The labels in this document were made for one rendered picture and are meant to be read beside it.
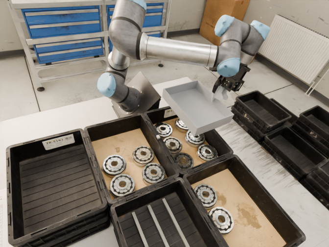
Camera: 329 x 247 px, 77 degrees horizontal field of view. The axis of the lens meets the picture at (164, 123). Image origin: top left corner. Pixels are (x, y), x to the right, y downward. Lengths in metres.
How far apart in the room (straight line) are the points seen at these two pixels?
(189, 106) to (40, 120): 0.91
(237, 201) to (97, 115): 0.95
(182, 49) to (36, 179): 0.78
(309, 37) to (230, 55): 2.97
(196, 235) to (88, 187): 0.47
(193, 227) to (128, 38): 0.74
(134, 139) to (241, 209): 0.59
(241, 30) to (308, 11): 3.02
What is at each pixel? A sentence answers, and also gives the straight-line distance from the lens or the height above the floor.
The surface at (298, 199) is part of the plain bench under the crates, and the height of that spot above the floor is 0.70.
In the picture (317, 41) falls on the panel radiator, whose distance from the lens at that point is 3.67.
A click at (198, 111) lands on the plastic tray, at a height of 1.06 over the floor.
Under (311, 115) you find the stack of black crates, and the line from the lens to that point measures 2.43.
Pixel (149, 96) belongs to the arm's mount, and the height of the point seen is 0.91.
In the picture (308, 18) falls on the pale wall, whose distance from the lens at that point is 3.85.
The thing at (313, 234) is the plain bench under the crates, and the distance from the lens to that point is 1.32.
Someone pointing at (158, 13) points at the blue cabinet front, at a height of 0.76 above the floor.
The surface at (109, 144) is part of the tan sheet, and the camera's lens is 1.08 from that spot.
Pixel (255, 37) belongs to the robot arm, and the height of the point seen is 1.39.
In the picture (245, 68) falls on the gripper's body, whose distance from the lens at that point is 0.91.
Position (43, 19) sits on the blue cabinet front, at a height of 0.78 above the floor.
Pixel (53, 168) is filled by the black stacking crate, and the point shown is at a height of 0.83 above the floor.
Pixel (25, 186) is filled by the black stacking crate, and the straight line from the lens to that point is 1.04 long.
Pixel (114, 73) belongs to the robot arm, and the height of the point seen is 1.03.
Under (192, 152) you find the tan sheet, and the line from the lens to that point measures 1.09.
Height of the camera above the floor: 1.68
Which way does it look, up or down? 45 degrees down
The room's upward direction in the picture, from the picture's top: 11 degrees clockwise
